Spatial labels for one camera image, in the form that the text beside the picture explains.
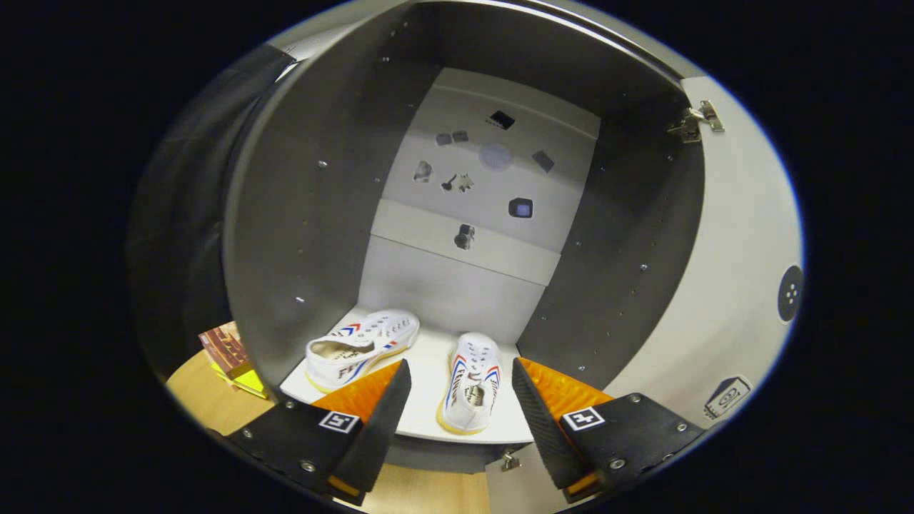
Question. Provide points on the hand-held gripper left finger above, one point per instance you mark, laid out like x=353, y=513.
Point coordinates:
x=382, y=428

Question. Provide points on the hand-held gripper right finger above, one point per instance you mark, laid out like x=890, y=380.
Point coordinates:
x=546, y=432

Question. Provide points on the white canvas shoe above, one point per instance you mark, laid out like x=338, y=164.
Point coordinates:
x=357, y=343
x=471, y=378

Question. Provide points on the grey shoe cabinet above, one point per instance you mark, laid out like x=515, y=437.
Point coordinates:
x=321, y=214

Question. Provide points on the metal door hinge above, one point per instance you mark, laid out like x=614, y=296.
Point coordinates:
x=510, y=462
x=696, y=121

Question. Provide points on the yellow book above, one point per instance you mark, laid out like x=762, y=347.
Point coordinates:
x=250, y=382

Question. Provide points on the brown book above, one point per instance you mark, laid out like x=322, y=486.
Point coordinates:
x=225, y=350

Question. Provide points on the black backdrop cloth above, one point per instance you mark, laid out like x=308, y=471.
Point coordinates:
x=186, y=214

